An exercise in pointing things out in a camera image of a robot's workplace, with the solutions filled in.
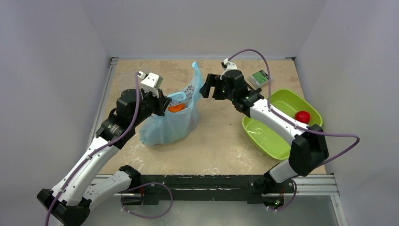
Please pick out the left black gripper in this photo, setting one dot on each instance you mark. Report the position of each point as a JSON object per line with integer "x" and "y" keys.
{"x": 161, "y": 102}

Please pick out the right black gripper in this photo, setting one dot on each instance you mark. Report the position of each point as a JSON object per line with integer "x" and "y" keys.
{"x": 218, "y": 84}

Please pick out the blue plastic bag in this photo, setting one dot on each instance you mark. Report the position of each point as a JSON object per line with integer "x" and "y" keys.
{"x": 162, "y": 130}

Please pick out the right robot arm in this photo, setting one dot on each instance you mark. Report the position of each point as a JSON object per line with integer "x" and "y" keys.
{"x": 308, "y": 148}

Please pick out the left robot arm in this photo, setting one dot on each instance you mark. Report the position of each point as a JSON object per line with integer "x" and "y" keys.
{"x": 74, "y": 197}

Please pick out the orange fake fruit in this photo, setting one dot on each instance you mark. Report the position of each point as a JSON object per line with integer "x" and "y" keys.
{"x": 176, "y": 108}

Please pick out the red fake apple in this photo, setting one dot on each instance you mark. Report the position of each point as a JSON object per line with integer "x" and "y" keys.
{"x": 303, "y": 117}

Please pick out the green white small box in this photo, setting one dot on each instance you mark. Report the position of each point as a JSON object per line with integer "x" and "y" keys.
{"x": 260, "y": 79}

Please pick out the green plastic bowl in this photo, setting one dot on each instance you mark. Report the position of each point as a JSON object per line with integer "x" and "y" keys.
{"x": 272, "y": 134}

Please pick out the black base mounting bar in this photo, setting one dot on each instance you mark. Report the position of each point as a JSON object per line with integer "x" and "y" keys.
{"x": 252, "y": 189}

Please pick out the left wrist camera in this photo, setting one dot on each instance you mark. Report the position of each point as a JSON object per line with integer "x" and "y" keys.
{"x": 150, "y": 83}

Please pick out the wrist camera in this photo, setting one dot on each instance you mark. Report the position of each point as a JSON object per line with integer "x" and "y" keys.
{"x": 227, "y": 65}
{"x": 150, "y": 83}

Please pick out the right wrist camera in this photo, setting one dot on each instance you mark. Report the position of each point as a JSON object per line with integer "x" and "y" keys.
{"x": 227, "y": 65}

